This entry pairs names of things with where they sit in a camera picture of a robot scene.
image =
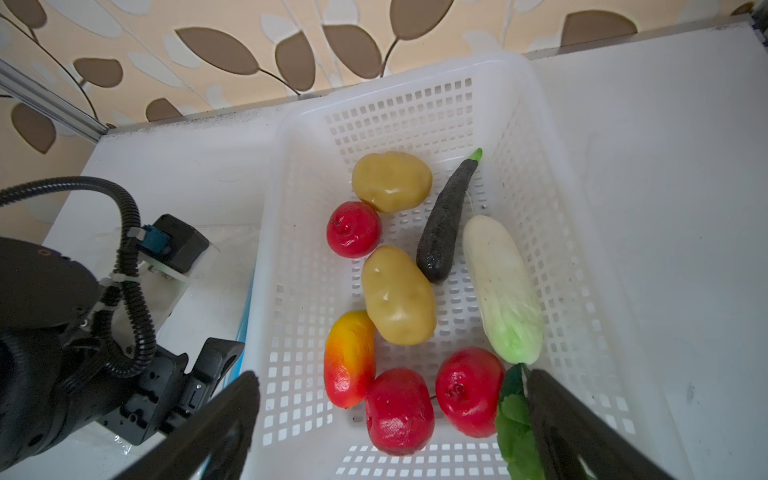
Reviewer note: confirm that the green leafy vegetable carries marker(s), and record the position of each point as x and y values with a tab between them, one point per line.
513	425

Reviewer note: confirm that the yellow potato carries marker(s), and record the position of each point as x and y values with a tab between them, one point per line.
399	299
391	182

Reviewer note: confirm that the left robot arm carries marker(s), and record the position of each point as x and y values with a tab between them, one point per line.
77	350

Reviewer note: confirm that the red apple right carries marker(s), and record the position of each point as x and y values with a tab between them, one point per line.
467	389

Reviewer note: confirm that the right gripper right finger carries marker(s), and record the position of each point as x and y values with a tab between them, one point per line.
572	441

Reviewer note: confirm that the red yellow mango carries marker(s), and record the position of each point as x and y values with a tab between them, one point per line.
349	359

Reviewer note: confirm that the small red apple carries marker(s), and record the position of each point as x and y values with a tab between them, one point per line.
353	230

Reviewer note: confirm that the red apple middle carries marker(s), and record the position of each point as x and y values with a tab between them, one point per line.
400	417

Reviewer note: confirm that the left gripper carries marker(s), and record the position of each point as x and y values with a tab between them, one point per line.
172	255

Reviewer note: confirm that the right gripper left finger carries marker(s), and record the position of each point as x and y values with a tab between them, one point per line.
216	440

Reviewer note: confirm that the white green cucumber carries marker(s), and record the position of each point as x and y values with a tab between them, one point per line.
510	311

